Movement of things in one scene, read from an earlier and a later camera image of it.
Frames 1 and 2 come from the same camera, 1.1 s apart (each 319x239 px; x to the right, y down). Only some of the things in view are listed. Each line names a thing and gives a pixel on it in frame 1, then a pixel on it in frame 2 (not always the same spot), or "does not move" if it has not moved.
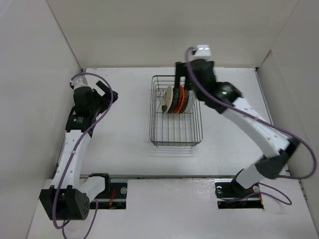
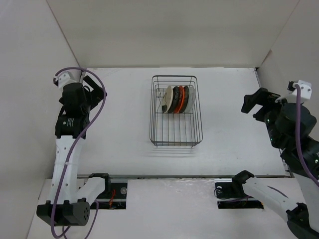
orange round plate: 181,99 does not move
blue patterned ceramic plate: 185,101 does not move
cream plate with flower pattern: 167,99 does not move
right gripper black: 180,71 -> 262,96
